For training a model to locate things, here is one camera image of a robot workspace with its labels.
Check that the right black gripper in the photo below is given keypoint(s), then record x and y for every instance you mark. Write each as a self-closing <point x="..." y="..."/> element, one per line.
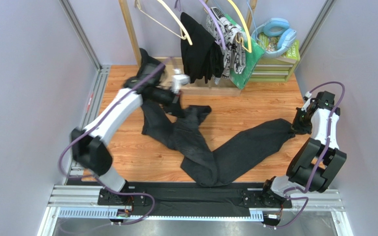
<point x="299" y="124"/>

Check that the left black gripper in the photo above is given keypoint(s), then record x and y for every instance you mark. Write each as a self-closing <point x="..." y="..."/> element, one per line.
<point x="174" y="98"/>

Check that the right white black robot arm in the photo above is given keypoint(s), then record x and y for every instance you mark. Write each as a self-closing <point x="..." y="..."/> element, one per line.
<point x="319" y="160"/>

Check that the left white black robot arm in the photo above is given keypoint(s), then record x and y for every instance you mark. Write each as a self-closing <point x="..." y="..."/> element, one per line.
<point x="89" y="145"/>

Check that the cream plastic hanger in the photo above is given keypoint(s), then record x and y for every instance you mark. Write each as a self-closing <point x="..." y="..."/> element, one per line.
<point x="162" y="14"/>

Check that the yellow plastic hanger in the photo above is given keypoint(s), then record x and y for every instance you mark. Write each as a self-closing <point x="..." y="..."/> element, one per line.
<point x="240" y="39"/>

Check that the purple plastic hanger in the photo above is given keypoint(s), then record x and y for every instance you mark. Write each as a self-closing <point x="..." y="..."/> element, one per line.
<point x="177" y="5"/>

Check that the black hanging garment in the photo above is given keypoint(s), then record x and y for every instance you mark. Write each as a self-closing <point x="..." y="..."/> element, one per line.
<point x="203" y="59"/>

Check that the green wooden drawer box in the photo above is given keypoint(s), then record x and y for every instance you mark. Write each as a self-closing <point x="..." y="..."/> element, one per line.
<point x="273" y="70"/>

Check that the green book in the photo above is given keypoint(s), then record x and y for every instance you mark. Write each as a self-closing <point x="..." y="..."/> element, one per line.
<point x="290" y="54"/>

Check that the black white patterned garment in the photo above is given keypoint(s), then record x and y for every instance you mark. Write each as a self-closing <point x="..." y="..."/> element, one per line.
<point x="230" y="32"/>

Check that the green tote bag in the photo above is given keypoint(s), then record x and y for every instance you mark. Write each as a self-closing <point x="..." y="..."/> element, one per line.
<point x="243" y="63"/>

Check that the light blue headphones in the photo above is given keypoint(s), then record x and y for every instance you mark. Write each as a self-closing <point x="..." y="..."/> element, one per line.
<point x="276" y="27"/>

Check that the black cloth strip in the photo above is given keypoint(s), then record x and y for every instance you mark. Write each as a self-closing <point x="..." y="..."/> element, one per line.
<point x="185" y="199"/>

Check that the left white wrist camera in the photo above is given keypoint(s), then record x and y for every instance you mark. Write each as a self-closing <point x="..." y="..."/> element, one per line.
<point x="179" y="79"/>

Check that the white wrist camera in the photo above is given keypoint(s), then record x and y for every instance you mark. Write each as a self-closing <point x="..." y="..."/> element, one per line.
<point x="179" y="79"/>
<point x="307" y="96"/>

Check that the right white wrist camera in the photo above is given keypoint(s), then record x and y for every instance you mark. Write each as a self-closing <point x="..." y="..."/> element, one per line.
<point x="307" y="96"/>

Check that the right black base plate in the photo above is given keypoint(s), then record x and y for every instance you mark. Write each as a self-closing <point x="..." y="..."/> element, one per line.
<point x="257" y="199"/>

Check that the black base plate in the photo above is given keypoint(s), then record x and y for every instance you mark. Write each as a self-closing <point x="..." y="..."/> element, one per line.
<point x="257" y="199"/>
<point x="120" y="198"/>

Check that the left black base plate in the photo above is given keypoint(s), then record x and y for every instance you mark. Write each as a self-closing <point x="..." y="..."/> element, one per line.
<point x="120" y="198"/>

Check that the aluminium frame rail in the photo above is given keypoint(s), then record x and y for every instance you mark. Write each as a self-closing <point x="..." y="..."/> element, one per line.
<point x="90" y="196"/>

